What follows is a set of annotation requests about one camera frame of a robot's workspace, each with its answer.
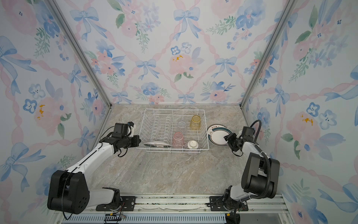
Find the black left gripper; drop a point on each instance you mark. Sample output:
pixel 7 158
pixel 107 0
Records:
pixel 137 141

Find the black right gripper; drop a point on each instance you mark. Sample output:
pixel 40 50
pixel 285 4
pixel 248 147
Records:
pixel 230 138

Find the plate with red pattern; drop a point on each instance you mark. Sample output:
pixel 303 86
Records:
pixel 157 144
pixel 216 134

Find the white wire dish rack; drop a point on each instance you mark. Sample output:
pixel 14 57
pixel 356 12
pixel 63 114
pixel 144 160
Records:
pixel 161 125

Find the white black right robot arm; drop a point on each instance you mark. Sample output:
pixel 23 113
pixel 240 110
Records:
pixel 261 173

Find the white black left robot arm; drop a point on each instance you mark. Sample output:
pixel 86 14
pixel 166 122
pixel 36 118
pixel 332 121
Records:
pixel 68 190

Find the small white bowl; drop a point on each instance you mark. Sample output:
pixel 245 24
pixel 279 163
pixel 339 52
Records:
pixel 192 145

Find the yellow plastic cup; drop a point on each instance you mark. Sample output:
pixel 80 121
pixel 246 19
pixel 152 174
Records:
pixel 195 123

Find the clear plastic cup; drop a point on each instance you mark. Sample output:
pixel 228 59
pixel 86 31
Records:
pixel 181 127

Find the pink plastic cup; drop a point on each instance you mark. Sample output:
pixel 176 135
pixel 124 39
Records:
pixel 178 140

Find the grey vent grille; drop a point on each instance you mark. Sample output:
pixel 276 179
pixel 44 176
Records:
pixel 148 218

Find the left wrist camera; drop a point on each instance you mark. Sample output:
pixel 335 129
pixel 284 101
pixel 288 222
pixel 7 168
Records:
pixel 131 127

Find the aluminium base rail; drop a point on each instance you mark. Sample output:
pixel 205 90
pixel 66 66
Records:
pixel 254 211

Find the aluminium frame post right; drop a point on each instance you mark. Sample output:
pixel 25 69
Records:
pixel 283 19

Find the aluminium frame post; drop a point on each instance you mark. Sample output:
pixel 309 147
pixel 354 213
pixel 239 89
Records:
pixel 57 13
pixel 283 19

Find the aluminium frame post left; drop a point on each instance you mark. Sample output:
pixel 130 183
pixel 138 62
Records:
pixel 57 13

